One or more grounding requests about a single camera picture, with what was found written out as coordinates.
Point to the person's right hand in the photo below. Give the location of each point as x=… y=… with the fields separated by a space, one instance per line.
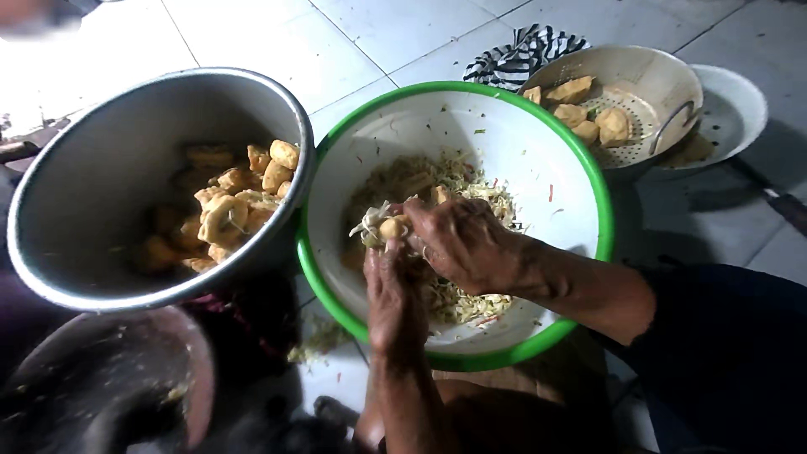
x=473 y=252

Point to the person's left hand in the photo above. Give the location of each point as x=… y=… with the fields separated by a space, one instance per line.
x=397 y=315

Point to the person's right fingers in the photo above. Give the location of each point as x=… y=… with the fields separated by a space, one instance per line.
x=423 y=220

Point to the person's left fingers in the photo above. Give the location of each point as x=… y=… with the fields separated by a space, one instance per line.
x=386 y=265

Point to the small golden tofu piece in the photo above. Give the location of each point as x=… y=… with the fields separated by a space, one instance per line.
x=391 y=227

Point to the white shredded vegetable clump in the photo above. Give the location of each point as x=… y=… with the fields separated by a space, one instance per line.
x=373 y=218

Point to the person's left forearm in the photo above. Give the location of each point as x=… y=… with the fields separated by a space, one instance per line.
x=410 y=403

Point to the person's right forearm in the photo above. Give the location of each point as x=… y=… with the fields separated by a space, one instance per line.
x=592 y=284

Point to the golden fried tofu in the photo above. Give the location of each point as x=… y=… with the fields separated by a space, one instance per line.
x=571 y=91
x=533 y=95
x=586 y=132
x=613 y=127
x=440 y=194
x=570 y=115

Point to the heap of shredded vegetable filling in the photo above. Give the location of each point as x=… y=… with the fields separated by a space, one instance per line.
x=466 y=309

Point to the scattered vegetable scraps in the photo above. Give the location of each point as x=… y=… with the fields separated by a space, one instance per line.
x=321 y=339

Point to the white basin with green rim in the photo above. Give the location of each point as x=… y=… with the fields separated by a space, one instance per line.
x=548 y=164

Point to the dark red cloth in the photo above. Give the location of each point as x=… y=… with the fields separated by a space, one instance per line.
x=246 y=321

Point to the pile of fried tofu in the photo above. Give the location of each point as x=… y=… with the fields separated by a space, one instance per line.
x=224 y=220

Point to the person's legs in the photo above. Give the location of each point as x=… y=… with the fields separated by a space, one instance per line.
x=498 y=416

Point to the brown board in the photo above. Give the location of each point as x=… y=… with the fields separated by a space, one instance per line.
x=542 y=373

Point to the black and white striped cloth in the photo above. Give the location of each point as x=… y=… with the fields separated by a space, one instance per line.
x=536 y=50

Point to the pinkish brown basin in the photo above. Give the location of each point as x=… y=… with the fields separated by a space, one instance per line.
x=198 y=378

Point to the large silver metal pot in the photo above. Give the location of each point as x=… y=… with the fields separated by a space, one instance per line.
x=113 y=145

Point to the white round bowl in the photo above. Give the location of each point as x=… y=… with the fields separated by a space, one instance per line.
x=737 y=120

